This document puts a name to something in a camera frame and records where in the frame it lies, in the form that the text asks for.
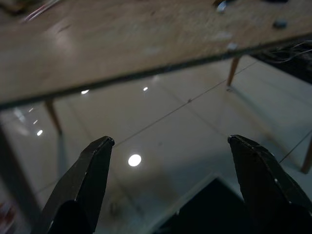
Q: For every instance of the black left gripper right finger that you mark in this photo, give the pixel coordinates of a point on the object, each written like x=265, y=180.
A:
x=265, y=190

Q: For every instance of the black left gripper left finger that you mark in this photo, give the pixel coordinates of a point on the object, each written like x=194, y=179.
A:
x=80, y=190

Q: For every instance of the black floor mat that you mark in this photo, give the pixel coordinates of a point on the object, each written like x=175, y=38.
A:
x=209, y=212

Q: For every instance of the wooden furniture leg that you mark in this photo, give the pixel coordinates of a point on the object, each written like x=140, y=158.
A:
x=233, y=72

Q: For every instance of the wooden table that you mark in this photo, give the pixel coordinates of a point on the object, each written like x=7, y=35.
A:
x=122, y=44

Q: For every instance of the small grey pebble-like object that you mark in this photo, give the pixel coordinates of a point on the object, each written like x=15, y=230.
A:
x=279, y=24

